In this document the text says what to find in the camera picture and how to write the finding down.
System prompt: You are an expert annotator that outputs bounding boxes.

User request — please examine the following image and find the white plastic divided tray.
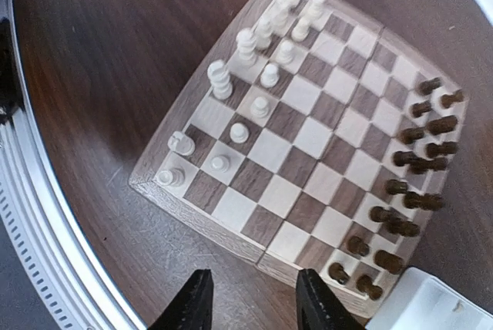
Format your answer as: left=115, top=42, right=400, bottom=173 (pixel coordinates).
left=365, top=268, right=492, bottom=330

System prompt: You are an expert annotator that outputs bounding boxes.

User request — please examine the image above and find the dark chess pieces row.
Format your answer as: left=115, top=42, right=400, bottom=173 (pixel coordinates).
left=305, top=72, right=467, bottom=301

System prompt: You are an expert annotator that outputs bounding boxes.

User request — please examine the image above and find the white chess pawn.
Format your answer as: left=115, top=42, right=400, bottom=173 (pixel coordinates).
left=250, top=96, right=270, bottom=118
left=230, top=123, right=250, bottom=143
left=306, top=0, right=327, bottom=25
left=277, top=40, right=296, bottom=65
left=291, top=17, right=311, bottom=42
left=260, top=63, right=280, bottom=88
left=210, top=155, right=230, bottom=172

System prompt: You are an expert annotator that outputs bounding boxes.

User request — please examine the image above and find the wooden chess board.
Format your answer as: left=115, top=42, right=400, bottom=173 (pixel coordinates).
left=129, top=0, right=460, bottom=318

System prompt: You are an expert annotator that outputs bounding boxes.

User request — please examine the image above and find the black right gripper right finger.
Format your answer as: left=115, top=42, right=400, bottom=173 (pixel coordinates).
left=296, top=268, right=364, bottom=330

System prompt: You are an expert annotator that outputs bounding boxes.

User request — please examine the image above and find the white chess queen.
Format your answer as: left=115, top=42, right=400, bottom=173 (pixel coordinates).
left=207, top=59, right=233, bottom=100

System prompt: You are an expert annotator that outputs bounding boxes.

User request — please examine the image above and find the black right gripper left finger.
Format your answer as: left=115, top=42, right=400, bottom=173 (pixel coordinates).
left=148, top=269, right=213, bottom=330

